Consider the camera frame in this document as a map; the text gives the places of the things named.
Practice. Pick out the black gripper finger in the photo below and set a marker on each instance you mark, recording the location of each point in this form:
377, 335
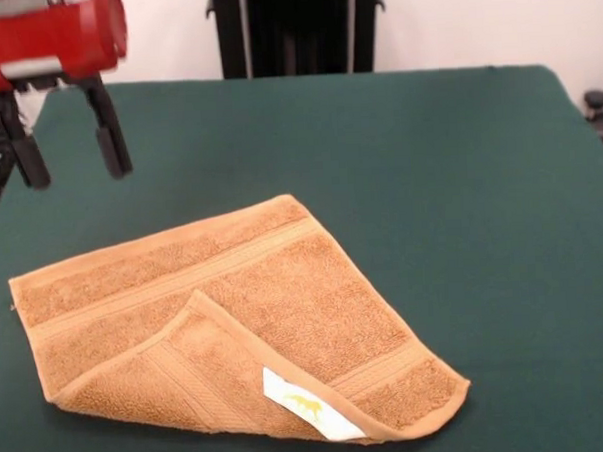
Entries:
25, 148
110, 134

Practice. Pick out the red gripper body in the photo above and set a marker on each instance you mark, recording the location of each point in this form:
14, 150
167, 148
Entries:
48, 37

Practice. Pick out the tan terry towel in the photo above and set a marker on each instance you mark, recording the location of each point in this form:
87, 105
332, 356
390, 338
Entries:
284, 297

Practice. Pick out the dark green table cloth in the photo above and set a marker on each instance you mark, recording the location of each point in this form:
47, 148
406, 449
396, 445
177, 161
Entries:
456, 204

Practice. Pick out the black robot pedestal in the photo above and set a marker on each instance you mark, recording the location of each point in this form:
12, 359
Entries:
298, 31

